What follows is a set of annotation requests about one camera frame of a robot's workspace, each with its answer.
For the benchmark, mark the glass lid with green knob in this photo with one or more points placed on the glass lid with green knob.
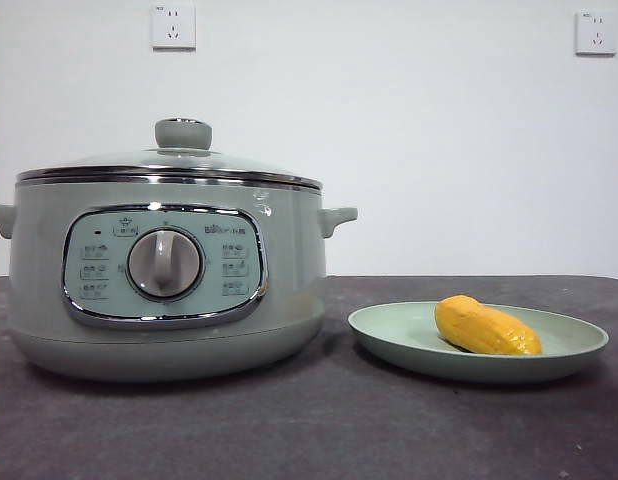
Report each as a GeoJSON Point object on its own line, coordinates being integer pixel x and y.
{"type": "Point", "coordinates": [183, 135]}

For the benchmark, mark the yellow corn cob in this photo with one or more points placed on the yellow corn cob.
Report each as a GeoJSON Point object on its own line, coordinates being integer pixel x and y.
{"type": "Point", "coordinates": [484, 327]}

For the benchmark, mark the pale green electric steamer pot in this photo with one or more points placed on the pale green electric steamer pot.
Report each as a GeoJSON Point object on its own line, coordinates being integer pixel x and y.
{"type": "Point", "coordinates": [289, 250]}

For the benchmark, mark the pale green round plate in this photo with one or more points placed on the pale green round plate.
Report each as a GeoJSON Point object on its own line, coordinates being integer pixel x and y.
{"type": "Point", "coordinates": [389, 330]}

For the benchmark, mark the white wall socket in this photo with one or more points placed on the white wall socket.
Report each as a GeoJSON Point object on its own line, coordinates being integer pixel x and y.
{"type": "Point", "coordinates": [173, 27]}
{"type": "Point", "coordinates": [596, 34]}

